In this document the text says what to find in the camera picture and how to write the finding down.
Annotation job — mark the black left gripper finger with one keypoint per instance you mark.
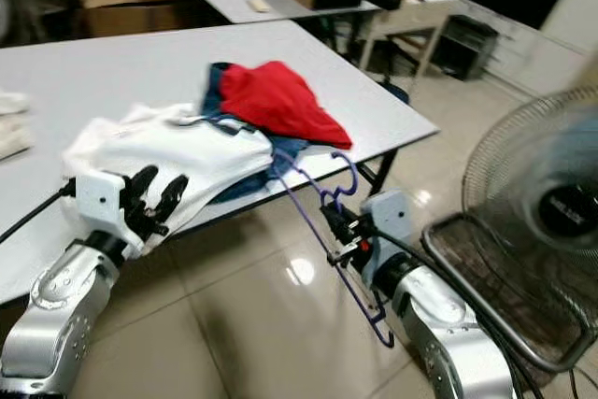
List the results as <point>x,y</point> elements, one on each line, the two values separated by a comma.
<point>173,201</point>
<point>141,186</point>

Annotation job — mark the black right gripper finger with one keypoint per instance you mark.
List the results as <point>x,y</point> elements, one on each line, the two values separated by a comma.
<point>339,219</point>
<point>350,253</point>

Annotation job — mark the purple clothes hanger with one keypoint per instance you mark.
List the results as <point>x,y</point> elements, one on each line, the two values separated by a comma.
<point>357,173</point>

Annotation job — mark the white shirt navy trim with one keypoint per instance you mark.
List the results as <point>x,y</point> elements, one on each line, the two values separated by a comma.
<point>187,151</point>

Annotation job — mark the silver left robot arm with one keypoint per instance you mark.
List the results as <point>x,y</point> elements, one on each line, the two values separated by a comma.
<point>56,324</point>

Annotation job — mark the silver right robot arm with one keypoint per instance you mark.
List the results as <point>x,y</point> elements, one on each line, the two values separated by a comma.
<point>458,334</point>

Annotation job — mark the blue garment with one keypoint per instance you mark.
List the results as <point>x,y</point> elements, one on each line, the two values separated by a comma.
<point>213,91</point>

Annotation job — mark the red garment white cuff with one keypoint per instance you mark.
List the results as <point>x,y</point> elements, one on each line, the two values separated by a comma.
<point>280,100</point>

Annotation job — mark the cream crumpled cloth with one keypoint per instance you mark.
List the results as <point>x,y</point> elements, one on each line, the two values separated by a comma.
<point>14,137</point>

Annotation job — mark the brown cardboard box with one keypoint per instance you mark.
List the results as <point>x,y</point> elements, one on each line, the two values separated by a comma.
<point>131,11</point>

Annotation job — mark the black floor fan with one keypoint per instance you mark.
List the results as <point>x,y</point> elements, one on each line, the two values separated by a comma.
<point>561,212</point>

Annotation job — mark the small beige object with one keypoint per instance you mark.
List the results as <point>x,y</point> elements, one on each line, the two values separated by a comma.
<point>260,5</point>

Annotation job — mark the black plastic crate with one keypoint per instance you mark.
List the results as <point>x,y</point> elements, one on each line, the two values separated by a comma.
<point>467,44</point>

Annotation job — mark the white desk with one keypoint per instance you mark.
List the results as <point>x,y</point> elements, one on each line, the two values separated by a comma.
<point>420,2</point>

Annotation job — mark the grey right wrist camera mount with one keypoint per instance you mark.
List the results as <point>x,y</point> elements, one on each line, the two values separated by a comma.
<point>392,217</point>

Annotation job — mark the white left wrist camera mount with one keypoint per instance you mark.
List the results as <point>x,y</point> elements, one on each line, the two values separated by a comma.
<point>98,198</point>

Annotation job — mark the grey table black frame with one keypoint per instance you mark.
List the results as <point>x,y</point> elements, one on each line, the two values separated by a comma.
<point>112,72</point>

